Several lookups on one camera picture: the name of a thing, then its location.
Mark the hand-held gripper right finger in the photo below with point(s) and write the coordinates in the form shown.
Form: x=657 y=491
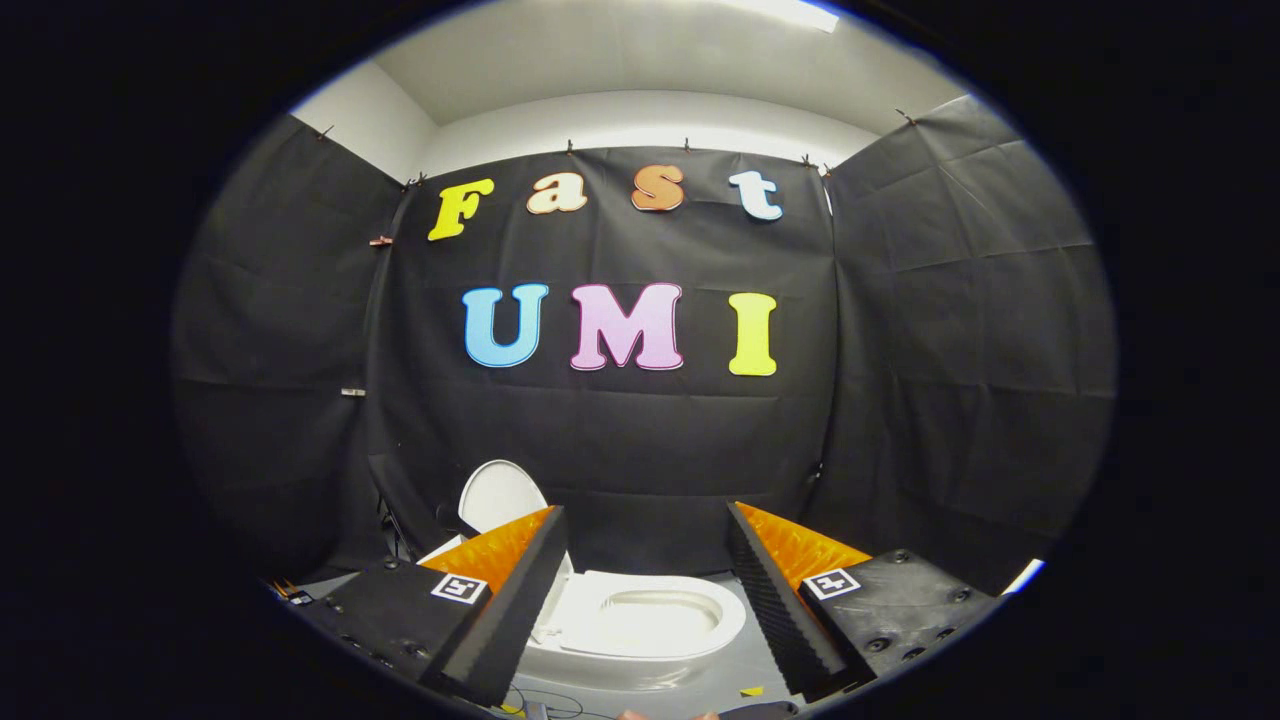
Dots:
x=775 y=620

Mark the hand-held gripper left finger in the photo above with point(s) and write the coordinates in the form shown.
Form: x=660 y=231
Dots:
x=505 y=625

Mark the white toilet lid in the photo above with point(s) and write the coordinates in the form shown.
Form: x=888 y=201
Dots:
x=500 y=495

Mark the white toilet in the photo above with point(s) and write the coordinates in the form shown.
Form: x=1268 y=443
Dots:
x=650 y=620

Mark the black tripod stand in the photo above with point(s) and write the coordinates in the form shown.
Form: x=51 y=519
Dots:
x=392 y=525

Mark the black power strip with plugs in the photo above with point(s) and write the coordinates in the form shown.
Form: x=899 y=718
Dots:
x=292 y=592

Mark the black backdrop cloth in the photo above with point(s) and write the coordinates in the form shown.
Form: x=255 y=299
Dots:
x=620 y=440

